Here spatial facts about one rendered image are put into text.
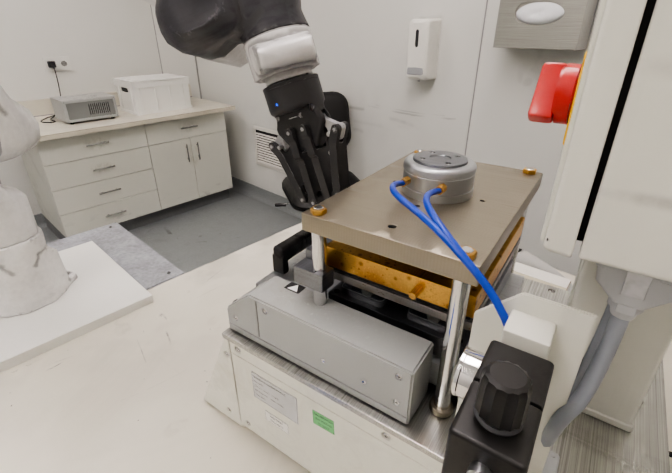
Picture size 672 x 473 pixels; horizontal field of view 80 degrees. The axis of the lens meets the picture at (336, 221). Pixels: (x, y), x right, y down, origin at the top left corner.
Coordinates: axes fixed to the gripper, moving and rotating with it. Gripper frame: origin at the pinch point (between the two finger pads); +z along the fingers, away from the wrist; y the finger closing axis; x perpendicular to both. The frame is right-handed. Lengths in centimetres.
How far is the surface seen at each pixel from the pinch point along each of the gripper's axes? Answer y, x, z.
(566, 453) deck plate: -28.0, 10.6, 20.1
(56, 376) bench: 44, 28, 13
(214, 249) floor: 185, -98, 42
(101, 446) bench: 26.9, 30.0, 19.6
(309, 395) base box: -4.0, 17.1, 14.2
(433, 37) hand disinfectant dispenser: 37, -147, -36
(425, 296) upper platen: -17.6, 10.3, 4.7
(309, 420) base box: -2.4, 17.0, 18.2
